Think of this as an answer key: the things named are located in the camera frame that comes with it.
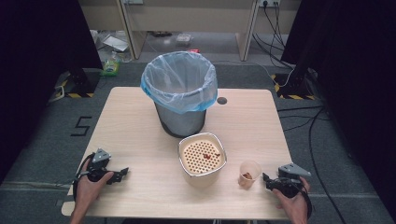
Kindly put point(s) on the person's right hand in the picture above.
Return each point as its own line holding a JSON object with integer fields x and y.
{"x": 294, "y": 203}

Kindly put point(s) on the dark curtain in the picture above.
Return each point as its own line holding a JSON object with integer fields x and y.
{"x": 37, "y": 62}
{"x": 358, "y": 77}

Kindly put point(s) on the clear plastic box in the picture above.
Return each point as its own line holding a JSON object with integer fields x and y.
{"x": 183, "y": 38}

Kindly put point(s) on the clear plastic cup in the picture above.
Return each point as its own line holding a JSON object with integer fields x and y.
{"x": 249, "y": 169}

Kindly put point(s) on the black stand base striped tape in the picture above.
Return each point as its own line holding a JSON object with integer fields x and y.
{"x": 294, "y": 88}
{"x": 79, "y": 84}

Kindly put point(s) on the blue plastic bin bag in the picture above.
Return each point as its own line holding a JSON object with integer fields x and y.
{"x": 179, "y": 81}

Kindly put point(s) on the person's left hand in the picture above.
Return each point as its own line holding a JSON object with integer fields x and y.
{"x": 88, "y": 189}

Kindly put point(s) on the black round table grommet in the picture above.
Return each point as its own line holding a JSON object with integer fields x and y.
{"x": 222, "y": 100}

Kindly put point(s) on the brown food scraps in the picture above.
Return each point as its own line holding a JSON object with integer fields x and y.
{"x": 247, "y": 175}

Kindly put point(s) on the white wall socket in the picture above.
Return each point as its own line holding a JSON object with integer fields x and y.
{"x": 269, "y": 2}

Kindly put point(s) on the red food scraps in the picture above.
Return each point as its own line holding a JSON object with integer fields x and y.
{"x": 209, "y": 156}

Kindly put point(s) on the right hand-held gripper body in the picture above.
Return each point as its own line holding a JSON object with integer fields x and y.
{"x": 288, "y": 183}

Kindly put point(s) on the green plastic bottle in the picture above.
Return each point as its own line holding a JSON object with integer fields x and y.
{"x": 110, "y": 67}

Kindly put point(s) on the grey trash bin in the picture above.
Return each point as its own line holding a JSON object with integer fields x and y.
{"x": 182, "y": 123}

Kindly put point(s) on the beige wooden desk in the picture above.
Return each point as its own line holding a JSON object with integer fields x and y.
{"x": 193, "y": 15}

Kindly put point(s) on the beige container with metal rim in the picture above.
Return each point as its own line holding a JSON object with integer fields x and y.
{"x": 199, "y": 180}

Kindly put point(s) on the beige perforated strainer insert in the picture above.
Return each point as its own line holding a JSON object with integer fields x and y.
{"x": 196, "y": 158}

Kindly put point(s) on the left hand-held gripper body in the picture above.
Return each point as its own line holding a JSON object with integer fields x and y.
{"x": 97, "y": 169}

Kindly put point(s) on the small red packet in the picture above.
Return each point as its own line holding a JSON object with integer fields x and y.
{"x": 193, "y": 50}

